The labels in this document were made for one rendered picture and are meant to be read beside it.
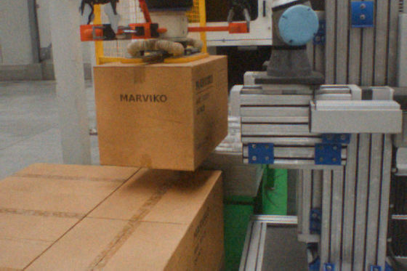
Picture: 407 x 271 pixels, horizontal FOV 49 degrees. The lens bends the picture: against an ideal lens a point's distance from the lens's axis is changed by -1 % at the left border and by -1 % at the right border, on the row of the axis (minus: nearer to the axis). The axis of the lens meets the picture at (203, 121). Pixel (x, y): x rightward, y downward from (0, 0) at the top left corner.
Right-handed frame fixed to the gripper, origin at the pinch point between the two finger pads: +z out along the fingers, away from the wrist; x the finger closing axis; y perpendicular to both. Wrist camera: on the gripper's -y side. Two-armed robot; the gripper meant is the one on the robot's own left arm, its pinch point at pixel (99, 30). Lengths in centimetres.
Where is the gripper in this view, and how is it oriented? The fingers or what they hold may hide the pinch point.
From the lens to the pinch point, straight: 144.1
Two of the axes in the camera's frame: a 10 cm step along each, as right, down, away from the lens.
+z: 0.2, 9.8, 2.1
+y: 2.7, -2.0, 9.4
